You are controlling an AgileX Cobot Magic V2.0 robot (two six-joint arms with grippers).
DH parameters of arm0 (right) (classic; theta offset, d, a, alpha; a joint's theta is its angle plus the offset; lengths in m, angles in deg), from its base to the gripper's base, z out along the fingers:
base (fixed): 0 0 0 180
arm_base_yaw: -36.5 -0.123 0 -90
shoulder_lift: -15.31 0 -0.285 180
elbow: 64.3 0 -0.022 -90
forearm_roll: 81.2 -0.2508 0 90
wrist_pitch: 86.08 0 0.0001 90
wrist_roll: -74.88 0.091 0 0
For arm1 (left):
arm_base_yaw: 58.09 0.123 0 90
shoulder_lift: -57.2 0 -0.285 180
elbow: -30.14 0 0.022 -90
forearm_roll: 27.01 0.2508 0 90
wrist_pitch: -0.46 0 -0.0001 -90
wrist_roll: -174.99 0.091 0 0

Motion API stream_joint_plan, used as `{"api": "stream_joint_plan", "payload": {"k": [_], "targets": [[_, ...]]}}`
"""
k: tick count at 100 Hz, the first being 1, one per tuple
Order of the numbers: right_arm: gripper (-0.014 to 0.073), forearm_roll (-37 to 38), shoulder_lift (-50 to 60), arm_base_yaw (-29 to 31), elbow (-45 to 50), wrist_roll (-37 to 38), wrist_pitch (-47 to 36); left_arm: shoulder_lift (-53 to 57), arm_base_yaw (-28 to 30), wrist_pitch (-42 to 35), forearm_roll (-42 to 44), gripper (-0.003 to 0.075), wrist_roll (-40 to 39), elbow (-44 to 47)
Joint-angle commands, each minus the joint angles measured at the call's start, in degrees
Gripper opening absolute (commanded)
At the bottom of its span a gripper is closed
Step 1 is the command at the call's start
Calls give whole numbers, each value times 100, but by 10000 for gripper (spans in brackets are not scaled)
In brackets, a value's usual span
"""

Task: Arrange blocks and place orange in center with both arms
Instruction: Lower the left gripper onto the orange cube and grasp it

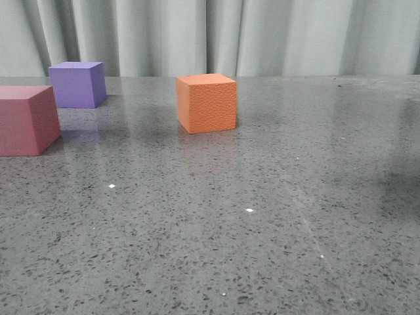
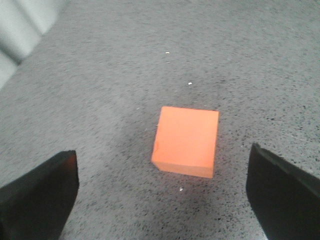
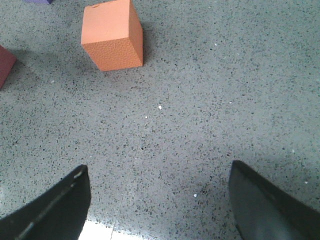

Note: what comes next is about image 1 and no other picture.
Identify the orange foam cube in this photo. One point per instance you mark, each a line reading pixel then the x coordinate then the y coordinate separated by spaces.
pixel 206 102

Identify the grey-green curtain backdrop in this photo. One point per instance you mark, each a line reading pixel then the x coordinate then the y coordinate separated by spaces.
pixel 236 38

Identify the purple foam cube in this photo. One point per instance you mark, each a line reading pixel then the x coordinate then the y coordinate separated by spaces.
pixel 78 84

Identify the pink foam cube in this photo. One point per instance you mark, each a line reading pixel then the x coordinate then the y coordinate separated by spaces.
pixel 29 119

